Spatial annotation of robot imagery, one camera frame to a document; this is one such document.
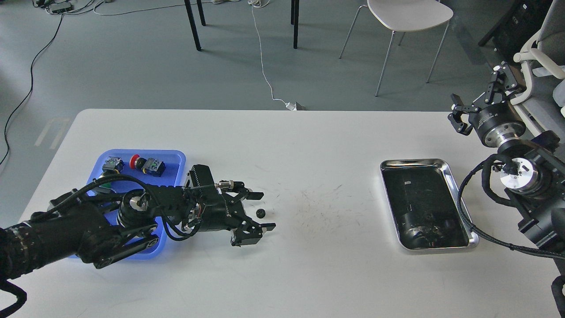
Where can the red push button switch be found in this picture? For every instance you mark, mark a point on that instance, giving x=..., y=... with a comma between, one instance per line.
x=150, y=166

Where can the grey office chair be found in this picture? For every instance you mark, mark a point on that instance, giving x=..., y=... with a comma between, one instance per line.
x=541, y=66

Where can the shiny metal tray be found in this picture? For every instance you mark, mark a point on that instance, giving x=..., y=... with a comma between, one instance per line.
x=421, y=195

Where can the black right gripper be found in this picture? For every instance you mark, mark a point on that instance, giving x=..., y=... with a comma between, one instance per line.
x=497, y=122

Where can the white power adapter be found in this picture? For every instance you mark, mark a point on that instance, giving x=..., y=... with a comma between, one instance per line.
x=294, y=106

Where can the blue plastic tray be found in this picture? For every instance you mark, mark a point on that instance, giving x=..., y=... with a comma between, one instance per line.
x=173, y=175

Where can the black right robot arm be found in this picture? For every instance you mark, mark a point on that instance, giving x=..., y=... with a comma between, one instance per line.
x=523, y=174

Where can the black cabinet in corner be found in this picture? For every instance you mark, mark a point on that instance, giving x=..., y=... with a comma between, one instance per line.
x=511, y=32

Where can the green push button switch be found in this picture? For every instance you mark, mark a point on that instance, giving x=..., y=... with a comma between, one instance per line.
x=112, y=165

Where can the white chair with metal legs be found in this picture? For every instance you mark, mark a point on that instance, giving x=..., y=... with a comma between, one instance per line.
x=406, y=16

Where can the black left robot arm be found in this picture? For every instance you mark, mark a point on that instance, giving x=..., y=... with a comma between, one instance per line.
x=117, y=216

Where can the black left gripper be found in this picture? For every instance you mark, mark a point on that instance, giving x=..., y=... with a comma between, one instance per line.
x=222, y=209

